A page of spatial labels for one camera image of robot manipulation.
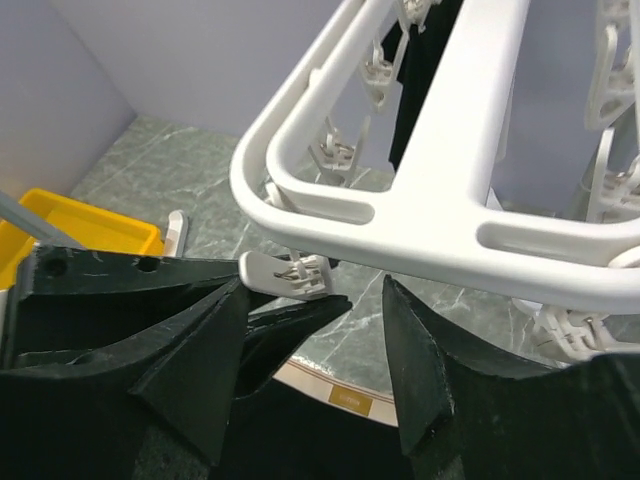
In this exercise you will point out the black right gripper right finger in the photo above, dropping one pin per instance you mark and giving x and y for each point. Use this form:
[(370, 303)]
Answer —
[(465, 404)]

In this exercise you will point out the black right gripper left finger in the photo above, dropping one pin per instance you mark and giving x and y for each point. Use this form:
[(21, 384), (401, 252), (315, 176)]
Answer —
[(122, 366)]

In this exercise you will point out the black underwear with beige waistband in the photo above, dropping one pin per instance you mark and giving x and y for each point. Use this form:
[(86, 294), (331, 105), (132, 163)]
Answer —
[(276, 432)]

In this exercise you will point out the white clip hanger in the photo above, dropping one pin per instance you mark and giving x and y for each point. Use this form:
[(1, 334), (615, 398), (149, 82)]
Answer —
[(439, 220)]

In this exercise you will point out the black garment on hanger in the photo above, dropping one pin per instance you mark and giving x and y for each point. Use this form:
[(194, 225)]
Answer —
[(419, 66)]

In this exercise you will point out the yellow plastic tray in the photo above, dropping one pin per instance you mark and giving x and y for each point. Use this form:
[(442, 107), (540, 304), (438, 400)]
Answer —
[(93, 227)]

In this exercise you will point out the white and silver drying rack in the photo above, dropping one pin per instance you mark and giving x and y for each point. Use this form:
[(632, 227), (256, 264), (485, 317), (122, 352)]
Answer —
[(174, 238)]

